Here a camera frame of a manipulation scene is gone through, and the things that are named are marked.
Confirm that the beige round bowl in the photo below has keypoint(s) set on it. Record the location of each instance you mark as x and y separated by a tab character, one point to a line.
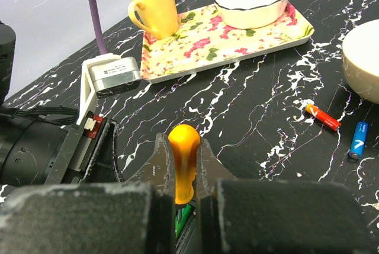
360	60

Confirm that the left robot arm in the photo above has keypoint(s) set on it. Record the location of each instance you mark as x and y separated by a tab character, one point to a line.
57	145

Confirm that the red orange battery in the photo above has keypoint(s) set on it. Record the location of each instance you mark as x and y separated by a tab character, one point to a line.
323	117

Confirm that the white scalloped bowl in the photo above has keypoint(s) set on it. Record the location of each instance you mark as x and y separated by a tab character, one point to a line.
250	14

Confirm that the light blue battery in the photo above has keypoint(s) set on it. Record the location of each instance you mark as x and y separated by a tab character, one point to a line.
358	140

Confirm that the floral rectangular tray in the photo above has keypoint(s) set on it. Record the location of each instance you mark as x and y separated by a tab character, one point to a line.
204	41

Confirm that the black remote control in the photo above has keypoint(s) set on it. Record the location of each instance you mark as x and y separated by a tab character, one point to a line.
186	242

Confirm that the green battery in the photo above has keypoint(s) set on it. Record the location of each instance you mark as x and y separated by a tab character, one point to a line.
181	217

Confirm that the yellow mug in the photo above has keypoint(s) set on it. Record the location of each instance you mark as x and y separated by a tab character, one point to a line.
156	17

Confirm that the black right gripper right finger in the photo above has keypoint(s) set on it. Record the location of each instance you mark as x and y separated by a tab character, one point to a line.
252	216

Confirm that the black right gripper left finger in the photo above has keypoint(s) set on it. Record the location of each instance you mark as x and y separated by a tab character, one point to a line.
135	216

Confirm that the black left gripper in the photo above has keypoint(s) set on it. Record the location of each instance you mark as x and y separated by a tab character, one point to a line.
88	154

